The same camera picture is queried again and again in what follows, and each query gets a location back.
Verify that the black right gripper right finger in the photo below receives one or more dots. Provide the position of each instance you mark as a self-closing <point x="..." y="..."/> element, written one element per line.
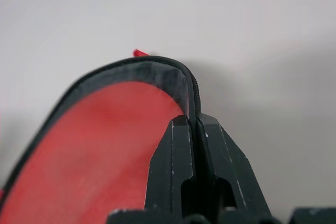
<point x="231" y="171"/>

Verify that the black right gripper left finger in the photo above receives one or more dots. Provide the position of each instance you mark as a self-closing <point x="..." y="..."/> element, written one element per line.
<point x="168" y="161"/>

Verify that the red round object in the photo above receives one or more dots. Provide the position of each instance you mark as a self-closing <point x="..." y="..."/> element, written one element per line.
<point x="92" y="155"/>

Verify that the clear black-trimmed pouch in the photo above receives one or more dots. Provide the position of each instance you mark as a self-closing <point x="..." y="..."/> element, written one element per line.
<point x="162" y="70"/>

